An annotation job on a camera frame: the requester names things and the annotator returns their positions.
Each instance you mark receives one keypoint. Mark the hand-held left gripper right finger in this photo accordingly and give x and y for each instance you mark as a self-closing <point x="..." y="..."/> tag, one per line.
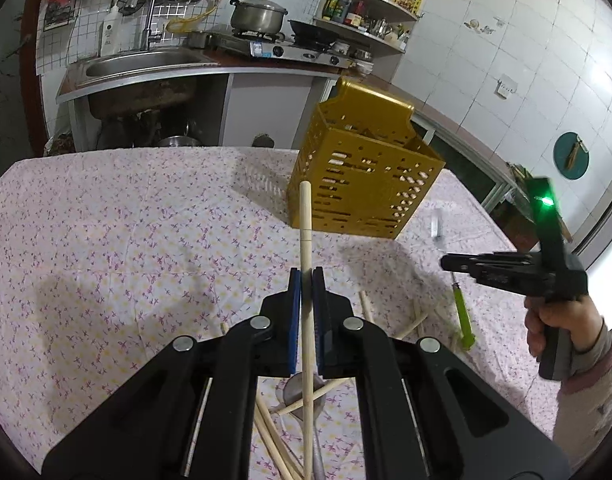
<point x="318" y="305"/>

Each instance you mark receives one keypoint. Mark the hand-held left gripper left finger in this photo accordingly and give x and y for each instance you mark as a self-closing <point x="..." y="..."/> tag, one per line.
<point x="296" y="300"/>

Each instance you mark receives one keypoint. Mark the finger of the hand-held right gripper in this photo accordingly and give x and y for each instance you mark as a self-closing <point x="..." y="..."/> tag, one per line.
<point x="466" y="262"/>

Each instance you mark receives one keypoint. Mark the pale wooden chopstick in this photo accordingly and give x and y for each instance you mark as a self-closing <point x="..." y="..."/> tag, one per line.
<point x="306" y="240"/>

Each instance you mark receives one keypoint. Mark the pile of wooden chopsticks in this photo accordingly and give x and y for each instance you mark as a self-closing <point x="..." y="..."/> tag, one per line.
<point x="411" y="327"/>

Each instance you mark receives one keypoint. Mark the metal ladle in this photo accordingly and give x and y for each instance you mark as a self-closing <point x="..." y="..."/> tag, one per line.
<point x="296" y="392"/>

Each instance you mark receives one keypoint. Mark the yellow plastic utensil basket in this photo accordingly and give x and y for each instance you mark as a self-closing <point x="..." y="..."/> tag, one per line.
<point x="366" y="185"/>

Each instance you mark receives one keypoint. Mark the person's right forearm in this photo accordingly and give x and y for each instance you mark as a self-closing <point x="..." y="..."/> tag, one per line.
<point x="591" y="400"/>

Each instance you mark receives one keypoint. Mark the person's right hand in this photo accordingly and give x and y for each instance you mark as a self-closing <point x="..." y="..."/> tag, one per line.
<point x="583" y="320"/>

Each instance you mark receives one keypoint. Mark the teal round board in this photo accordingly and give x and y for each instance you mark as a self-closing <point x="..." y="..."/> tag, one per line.
<point x="563" y="157"/>

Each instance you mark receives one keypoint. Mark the floral tablecloth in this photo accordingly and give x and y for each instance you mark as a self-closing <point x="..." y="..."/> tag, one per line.
<point x="135" y="260"/>

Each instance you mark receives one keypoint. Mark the kitchen counter cabinet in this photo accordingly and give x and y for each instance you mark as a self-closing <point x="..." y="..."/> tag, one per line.
<point x="266" y="95"/>

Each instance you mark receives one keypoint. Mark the metal kettle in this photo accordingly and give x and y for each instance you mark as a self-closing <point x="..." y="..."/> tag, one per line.
<point x="381" y="27"/>

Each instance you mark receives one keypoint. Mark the gas stove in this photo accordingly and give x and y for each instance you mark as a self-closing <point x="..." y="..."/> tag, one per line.
<point x="286" y="50"/>

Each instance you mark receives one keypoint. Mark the white corner shelf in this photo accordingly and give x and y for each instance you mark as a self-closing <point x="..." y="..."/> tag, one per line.
<point x="386" y="10"/>

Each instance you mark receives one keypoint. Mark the black wok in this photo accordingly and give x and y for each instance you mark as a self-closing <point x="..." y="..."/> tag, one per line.
<point x="313" y="32"/>

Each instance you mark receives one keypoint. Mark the stainless steel sink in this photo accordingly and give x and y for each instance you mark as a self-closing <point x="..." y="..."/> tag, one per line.
<point x="135" y="67"/>

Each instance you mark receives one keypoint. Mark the row of condiment bottles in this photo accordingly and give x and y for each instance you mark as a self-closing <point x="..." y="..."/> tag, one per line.
<point x="338" y="10"/>

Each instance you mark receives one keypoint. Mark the steel cooking pot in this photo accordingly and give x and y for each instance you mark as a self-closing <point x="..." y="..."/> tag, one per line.
<point x="258" y="15"/>

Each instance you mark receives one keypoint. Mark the yellow plastic strainer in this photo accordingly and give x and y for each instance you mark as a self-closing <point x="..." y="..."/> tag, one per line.
<point x="190" y="22"/>

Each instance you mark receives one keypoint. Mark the metal faucet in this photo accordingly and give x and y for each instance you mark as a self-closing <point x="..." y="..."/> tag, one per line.
<point x="148" y="20"/>

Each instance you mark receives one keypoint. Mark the white soap bottle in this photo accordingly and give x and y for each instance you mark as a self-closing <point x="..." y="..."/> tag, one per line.
<point x="110" y="32"/>

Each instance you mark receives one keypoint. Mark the brown framed glass door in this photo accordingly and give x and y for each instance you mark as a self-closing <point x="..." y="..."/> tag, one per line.
<point x="5" y="85"/>

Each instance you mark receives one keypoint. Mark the white wall socket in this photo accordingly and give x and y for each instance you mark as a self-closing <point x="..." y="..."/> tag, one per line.
<point x="506" y="86"/>

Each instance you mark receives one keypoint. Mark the wall decals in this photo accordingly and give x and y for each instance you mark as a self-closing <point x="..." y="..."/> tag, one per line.
<point x="483" y="26"/>

